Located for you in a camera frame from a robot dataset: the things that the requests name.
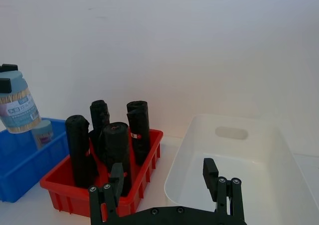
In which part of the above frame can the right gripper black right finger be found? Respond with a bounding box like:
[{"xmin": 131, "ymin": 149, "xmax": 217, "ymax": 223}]
[{"xmin": 202, "ymin": 157, "xmax": 244, "ymax": 221}]

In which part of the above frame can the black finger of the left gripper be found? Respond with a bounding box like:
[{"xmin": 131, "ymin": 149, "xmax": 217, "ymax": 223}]
[
  {"xmin": 0, "ymin": 78, "xmax": 12, "ymax": 94},
  {"xmin": 0, "ymin": 64, "xmax": 18, "ymax": 73}
]

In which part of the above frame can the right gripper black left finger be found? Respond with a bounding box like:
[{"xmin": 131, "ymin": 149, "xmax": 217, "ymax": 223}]
[{"xmin": 88, "ymin": 162, "xmax": 125, "ymax": 225}]

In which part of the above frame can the large clear toothpick jar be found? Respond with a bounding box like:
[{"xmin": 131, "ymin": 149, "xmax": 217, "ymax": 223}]
[{"xmin": 0, "ymin": 70, "xmax": 42, "ymax": 134}]

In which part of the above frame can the red plastic bin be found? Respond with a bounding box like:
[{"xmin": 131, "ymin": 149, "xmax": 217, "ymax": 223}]
[{"xmin": 39, "ymin": 129, "xmax": 164, "ymax": 218}]

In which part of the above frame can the black garbage bag roll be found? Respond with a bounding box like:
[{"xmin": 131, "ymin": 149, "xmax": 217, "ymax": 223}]
[
  {"xmin": 126, "ymin": 101, "xmax": 151, "ymax": 165},
  {"xmin": 101, "ymin": 121, "xmax": 132, "ymax": 197},
  {"xmin": 65, "ymin": 114, "xmax": 98, "ymax": 188},
  {"xmin": 89, "ymin": 100, "xmax": 111, "ymax": 161}
]

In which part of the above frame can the white plastic bin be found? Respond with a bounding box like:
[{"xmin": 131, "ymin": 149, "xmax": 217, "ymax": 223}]
[{"xmin": 163, "ymin": 113, "xmax": 319, "ymax": 225}]

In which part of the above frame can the small clear toothpick jar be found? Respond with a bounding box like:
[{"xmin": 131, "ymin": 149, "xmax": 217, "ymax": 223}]
[{"xmin": 31, "ymin": 119, "xmax": 54, "ymax": 150}]

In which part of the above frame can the blue plastic bin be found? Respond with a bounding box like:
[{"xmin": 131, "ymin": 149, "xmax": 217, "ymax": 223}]
[{"xmin": 0, "ymin": 117, "xmax": 71, "ymax": 203}]

